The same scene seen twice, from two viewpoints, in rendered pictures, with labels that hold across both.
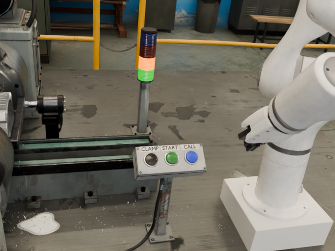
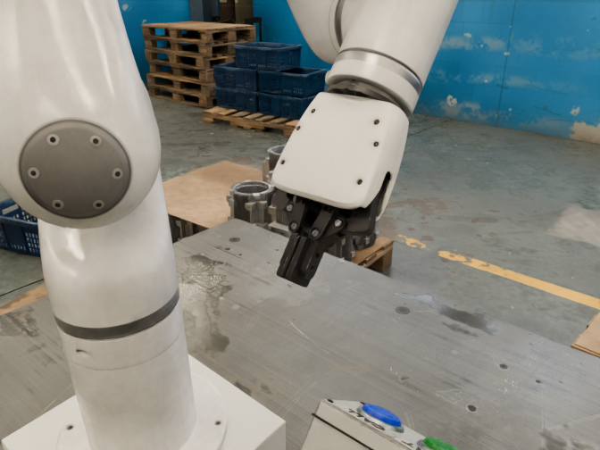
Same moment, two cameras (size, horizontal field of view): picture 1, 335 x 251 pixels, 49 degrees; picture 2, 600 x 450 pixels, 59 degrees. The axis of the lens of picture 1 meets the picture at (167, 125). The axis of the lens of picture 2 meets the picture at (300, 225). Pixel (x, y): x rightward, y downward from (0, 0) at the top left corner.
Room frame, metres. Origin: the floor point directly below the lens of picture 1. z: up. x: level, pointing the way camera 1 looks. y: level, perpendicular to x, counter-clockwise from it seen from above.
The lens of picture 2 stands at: (0.96, 0.15, 1.36)
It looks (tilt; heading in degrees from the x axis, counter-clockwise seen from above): 25 degrees down; 237
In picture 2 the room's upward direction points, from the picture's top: straight up
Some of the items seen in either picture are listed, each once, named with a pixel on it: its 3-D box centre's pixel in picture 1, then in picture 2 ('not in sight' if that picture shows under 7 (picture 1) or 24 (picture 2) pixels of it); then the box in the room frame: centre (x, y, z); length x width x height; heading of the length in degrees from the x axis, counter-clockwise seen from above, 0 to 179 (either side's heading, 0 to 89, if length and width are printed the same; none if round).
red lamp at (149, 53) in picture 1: (147, 50); not in sight; (1.30, 0.10, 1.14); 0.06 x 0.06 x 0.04
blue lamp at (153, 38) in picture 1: (148, 37); not in sight; (1.30, 0.10, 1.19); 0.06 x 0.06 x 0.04
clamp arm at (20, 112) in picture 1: (19, 121); not in sight; (0.91, 0.42, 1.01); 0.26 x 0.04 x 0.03; 18
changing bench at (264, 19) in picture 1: (293, 34); not in sight; (5.72, -1.74, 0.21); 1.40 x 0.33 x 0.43; 104
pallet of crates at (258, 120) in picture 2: not in sight; (268, 84); (-1.83, -4.76, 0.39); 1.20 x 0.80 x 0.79; 114
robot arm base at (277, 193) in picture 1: (281, 172); (133, 370); (0.87, -0.33, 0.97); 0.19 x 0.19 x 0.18
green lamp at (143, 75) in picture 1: (145, 73); not in sight; (1.30, 0.10, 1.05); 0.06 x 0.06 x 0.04
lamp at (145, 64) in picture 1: (146, 62); not in sight; (1.30, 0.10, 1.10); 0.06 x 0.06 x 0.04
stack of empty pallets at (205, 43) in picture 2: not in sight; (200, 62); (-1.76, -6.37, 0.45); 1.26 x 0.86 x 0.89; 106
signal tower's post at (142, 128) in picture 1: (144, 84); not in sight; (1.30, 0.10, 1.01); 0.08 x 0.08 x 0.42; 18
